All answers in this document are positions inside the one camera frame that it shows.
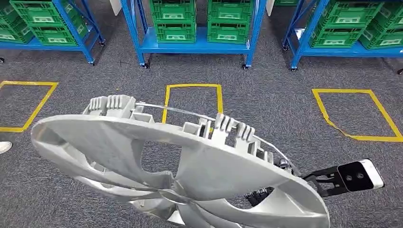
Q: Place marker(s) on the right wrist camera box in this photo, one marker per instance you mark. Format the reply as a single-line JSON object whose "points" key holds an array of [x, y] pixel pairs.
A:
{"points": [[359, 176]]}

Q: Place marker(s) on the white panel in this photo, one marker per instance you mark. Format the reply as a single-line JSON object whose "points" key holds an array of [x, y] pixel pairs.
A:
{"points": [[115, 7], [269, 7]]}

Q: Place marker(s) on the black right camera bracket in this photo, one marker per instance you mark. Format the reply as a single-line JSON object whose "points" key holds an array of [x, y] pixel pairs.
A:
{"points": [[327, 182]]}

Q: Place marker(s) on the blue metal shelf rack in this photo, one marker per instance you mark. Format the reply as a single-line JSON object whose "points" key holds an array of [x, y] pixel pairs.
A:
{"points": [[346, 52], [195, 47], [47, 48]]}

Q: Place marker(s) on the yellow floor tape square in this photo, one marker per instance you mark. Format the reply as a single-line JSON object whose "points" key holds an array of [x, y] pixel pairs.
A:
{"points": [[192, 85], [31, 83], [343, 91]]}

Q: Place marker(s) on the white shoe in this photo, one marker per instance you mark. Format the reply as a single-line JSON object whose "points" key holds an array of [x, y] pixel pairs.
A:
{"points": [[4, 147]]}

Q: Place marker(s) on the silver wheel hub cap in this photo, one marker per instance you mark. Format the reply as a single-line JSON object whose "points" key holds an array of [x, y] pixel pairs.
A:
{"points": [[220, 170]]}

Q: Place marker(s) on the green plastic crate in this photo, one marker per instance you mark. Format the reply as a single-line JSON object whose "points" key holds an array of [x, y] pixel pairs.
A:
{"points": [[382, 39], [286, 2], [228, 34], [173, 12], [12, 31], [53, 34], [37, 12], [346, 14], [230, 12], [393, 17], [174, 33], [6, 11], [335, 37]]}

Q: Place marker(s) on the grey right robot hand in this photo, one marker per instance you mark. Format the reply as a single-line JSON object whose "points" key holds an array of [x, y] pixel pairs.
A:
{"points": [[258, 196]]}

